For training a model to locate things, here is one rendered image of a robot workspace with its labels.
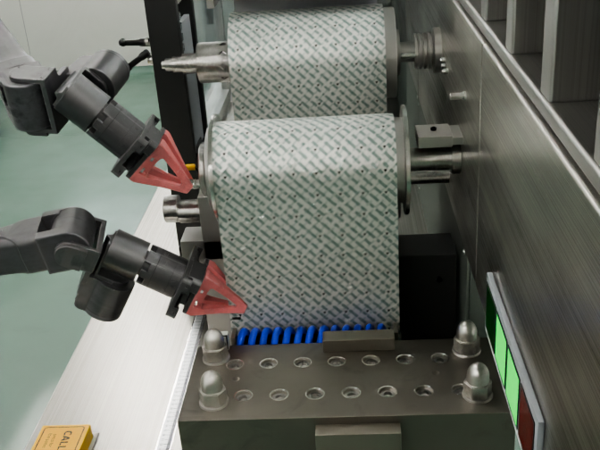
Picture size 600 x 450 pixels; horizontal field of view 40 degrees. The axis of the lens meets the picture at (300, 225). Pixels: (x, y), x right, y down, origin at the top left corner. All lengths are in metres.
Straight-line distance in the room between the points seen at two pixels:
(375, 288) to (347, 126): 0.22
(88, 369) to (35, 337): 1.94
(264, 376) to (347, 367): 0.11
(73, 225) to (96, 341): 0.39
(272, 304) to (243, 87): 0.34
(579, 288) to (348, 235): 0.57
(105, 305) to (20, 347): 2.13
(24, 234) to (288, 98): 0.44
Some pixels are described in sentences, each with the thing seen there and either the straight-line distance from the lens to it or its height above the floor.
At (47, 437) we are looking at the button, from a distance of 1.23.
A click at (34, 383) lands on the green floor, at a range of 3.07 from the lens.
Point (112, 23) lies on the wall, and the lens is 6.92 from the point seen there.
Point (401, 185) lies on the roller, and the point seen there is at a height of 1.24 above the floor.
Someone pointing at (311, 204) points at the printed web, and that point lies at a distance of 1.08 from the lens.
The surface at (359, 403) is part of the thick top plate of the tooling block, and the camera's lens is 1.03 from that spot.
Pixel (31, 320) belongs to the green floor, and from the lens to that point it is 3.45.
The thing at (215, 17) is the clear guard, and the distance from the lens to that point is 2.08.
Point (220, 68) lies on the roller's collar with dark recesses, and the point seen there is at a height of 1.33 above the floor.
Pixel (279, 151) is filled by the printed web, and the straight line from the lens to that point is 1.07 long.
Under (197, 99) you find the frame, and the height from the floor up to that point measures 1.23.
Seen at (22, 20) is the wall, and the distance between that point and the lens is 7.13.
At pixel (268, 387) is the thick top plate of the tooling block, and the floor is 1.03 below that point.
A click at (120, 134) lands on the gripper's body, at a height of 1.32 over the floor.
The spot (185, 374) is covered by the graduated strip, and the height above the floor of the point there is 0.90.
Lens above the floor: 1.65
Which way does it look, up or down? 25 degrees down
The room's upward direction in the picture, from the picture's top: 4 degrees counter-clockwise
